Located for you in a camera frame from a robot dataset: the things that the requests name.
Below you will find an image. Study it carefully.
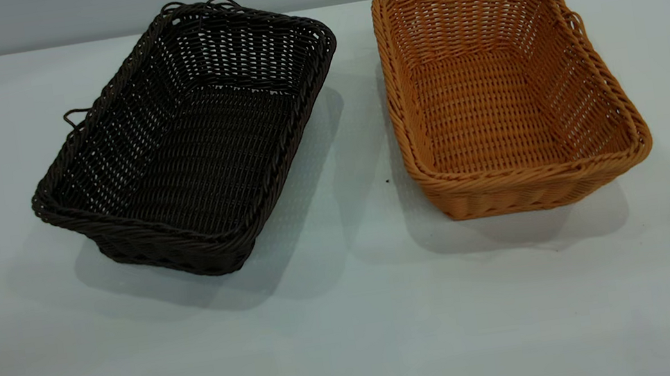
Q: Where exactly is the orange wicker basket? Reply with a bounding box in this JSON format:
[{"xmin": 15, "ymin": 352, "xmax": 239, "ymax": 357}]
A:
[{"xmin": 369, "ymin": 0, "xmax": 660, "ymax": 230}]

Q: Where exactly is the black wicker basket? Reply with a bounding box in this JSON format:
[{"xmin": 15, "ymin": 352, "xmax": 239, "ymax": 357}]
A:
[{"xmin": 7, "ymin": 0, "xmax": 365, "ymax": 299}]

